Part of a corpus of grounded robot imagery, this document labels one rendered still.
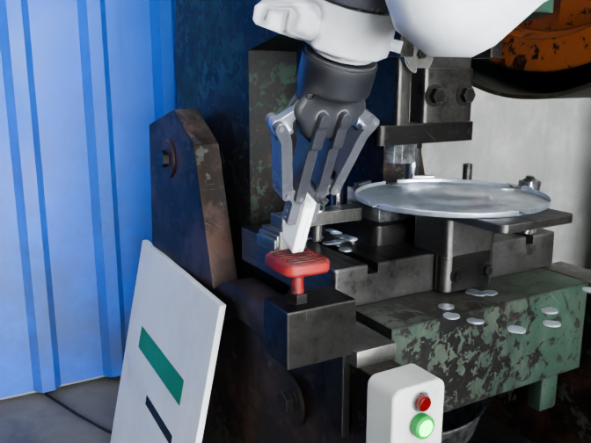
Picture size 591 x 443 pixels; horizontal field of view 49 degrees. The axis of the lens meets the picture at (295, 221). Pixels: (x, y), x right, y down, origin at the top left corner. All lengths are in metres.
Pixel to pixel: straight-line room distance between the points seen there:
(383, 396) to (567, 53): 0.77
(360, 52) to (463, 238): 0.45
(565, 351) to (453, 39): 0.73
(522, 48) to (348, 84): 0.78
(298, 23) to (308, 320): 0.33
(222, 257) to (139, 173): 0.93
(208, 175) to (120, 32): 0.93
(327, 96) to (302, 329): 0.27
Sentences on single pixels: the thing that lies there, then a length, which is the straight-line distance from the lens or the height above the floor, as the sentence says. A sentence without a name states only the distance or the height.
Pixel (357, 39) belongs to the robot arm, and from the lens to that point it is 0.60.
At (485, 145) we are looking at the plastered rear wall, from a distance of 2.92.
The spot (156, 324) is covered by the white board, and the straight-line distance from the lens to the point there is 1.41.
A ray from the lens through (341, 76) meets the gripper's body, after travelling 0.62.
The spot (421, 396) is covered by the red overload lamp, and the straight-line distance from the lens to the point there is 0.76.
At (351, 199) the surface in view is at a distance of 1.10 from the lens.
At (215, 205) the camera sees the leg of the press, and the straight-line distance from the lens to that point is 1.20.
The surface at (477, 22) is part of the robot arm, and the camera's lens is 0.49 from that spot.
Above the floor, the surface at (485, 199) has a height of 0.79.
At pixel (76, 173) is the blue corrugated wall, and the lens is 2.04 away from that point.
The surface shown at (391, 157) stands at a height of 0.83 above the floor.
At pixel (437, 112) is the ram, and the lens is 1.00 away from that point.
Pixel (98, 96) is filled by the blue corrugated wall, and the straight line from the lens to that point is 2.00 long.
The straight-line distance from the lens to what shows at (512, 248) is 1.11.
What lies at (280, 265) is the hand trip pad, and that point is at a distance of 0.73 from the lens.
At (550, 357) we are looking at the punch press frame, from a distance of 1.11.
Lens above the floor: 0.97
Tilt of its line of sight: 13 degrees down
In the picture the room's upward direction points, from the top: straight up
